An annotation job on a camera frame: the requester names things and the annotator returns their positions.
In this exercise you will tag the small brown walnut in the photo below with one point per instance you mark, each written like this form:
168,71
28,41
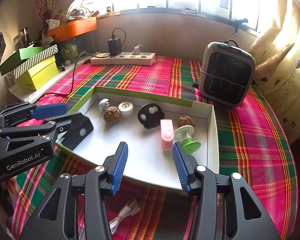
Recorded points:
186,121

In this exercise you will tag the white plug adapter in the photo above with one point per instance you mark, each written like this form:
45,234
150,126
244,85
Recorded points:
137,50

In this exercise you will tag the plaid tablecloth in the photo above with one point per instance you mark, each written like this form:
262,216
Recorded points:
252,142

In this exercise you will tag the dried flower branches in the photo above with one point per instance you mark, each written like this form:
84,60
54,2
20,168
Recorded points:
43,5

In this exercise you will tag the beige power strip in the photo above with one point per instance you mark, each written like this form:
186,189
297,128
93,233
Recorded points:
122,59

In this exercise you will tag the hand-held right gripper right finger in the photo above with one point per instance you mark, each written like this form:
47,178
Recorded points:
180,166

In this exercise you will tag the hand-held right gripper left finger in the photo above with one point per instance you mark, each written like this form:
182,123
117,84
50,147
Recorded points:
120,167

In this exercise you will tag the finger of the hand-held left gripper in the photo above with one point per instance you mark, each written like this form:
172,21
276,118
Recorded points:
50,110
70,118

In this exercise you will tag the black round object white dots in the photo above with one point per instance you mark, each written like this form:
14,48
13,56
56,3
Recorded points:
150,118

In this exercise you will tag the cream curtain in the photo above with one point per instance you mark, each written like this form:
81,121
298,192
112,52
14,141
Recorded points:
285,67

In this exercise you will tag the green striped gift box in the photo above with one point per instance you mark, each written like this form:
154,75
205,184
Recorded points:
30,60

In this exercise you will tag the orange box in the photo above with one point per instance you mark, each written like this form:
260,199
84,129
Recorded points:
72,28

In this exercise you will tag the white mushroom figure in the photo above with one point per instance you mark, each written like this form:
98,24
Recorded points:
104,104

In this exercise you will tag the large brown walnut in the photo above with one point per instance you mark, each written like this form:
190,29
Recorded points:
112,114

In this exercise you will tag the yellow-green box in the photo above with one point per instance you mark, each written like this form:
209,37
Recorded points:
37,76

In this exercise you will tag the green white spool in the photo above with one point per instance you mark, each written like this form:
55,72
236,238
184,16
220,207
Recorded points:
188,142

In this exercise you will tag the white round case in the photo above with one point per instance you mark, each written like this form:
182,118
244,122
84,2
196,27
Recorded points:
126,108

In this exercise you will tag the grey space heater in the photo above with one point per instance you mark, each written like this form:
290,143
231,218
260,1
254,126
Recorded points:
226,75

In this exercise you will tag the shallow green cardboard box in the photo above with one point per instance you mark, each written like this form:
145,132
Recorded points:
140,150

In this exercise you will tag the glass jar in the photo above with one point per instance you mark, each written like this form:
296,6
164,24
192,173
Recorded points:
24,37

